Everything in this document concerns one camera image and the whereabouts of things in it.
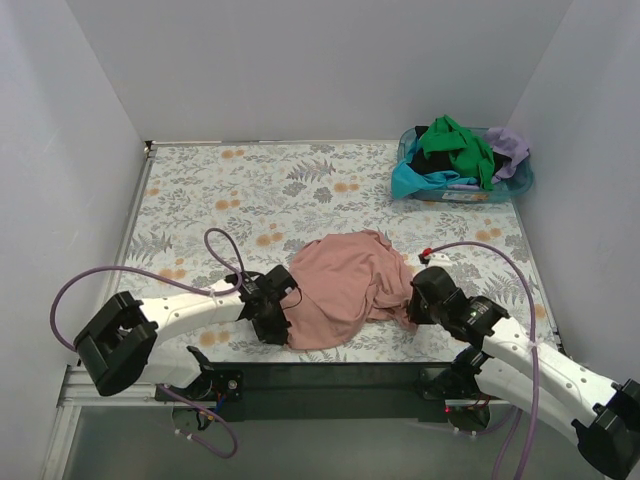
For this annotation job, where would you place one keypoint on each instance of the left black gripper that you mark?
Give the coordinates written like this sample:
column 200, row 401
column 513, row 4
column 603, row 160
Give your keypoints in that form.
column 279, row 306

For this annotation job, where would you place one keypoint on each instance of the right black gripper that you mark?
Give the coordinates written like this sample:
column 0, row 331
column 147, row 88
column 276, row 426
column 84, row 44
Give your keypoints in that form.
column 417, row 304

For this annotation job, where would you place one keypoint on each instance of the pink printed t shirt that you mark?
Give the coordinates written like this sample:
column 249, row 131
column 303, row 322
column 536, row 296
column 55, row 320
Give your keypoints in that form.
column 345, row 281

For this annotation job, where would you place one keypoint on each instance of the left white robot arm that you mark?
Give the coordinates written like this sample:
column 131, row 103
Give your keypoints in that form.
column 124, row 342

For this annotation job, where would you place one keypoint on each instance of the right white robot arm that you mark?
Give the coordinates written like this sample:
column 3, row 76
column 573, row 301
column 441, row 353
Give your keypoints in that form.
column 597, row 414

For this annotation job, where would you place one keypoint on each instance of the floral patterned table mat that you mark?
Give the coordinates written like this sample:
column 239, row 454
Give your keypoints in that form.
column 202, row 207

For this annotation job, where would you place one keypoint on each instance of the teal t shirt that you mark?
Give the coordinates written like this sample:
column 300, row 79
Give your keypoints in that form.
column 406, row 182

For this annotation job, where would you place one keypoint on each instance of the black t shirt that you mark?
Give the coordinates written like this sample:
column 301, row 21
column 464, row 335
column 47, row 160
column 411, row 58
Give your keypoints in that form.
column 427, row 163

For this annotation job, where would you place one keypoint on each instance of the teal plastic basket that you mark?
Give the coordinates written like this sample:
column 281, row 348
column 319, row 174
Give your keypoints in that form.
column 504, row 191

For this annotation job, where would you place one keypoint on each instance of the green t shirt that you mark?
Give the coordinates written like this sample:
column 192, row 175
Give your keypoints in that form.
column 469, row 154

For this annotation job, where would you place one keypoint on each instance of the lavender t shirt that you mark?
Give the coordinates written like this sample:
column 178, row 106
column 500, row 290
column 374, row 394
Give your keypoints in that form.
column 509, row 149

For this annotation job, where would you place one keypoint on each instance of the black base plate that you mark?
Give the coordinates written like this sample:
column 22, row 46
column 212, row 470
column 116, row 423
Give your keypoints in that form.
column 326, row 404

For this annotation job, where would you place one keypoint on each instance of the aluminium frame rail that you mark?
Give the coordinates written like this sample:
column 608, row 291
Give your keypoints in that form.
column 565, row 381

